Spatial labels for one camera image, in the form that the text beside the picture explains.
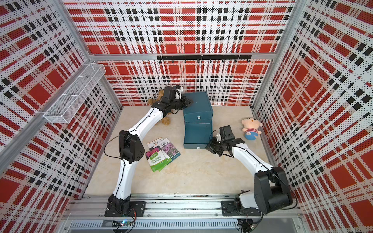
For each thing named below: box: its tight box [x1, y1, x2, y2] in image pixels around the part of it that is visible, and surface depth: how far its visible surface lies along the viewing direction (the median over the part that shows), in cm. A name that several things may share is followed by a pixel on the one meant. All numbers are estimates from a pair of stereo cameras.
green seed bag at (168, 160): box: [158, 149, 172, 172], surface depth 92 cm
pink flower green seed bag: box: [145, 146, 169, 173], surface depth 92 cm
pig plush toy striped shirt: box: [241, 117, 263, 141], surface depth 102 cm
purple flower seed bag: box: [160, 137, 182, 164], surface depth 97 cm
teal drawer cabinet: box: [183, 91, 214, 150], surface depth 95 cm
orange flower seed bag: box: [146, 137, 164, 153], surface depth 98 cm
